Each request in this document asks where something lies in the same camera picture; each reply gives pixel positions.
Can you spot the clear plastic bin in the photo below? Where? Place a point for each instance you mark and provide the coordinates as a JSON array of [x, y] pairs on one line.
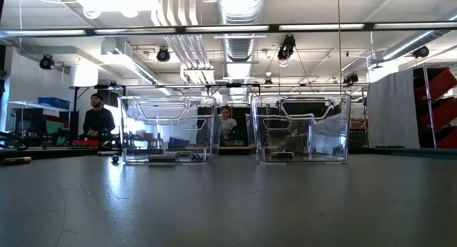
[[303, 160], [164, 160]]

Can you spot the person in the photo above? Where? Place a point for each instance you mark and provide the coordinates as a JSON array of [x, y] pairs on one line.
[[98, 122], [228, 125]]

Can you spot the black partition panel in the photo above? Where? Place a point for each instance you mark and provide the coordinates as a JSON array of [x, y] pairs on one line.
[[244, 113]]

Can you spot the black ceiling spotlight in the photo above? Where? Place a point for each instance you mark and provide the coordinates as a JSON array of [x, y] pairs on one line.
[[421, 52], [46, 62], [287, 47], [163, 55], [351, 79]]

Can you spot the small grey tube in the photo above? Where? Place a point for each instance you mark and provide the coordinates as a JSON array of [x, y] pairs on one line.
[[109, 153]]

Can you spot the red tray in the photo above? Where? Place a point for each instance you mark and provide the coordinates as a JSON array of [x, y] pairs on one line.
[[87, 142]]

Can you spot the green box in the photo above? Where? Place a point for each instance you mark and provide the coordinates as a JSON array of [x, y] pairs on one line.
[[53, 127]]

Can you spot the blue storage crate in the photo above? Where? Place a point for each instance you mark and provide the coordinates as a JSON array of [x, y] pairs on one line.
[[53, 103]]

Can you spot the white table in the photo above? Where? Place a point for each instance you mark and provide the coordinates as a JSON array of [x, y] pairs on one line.
[[35, 105]]

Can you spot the red shelf rack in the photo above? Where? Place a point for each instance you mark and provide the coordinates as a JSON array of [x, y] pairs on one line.
[[444, 111]]

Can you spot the silver ceiling duct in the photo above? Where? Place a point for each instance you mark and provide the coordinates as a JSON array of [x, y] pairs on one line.
[[239, 47]]

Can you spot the black overhead frame bar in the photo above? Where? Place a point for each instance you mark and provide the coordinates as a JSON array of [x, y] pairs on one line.
[[369, 26]]

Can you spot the black aluminium table frame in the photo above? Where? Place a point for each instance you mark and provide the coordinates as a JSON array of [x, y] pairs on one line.
[[53, 152]]

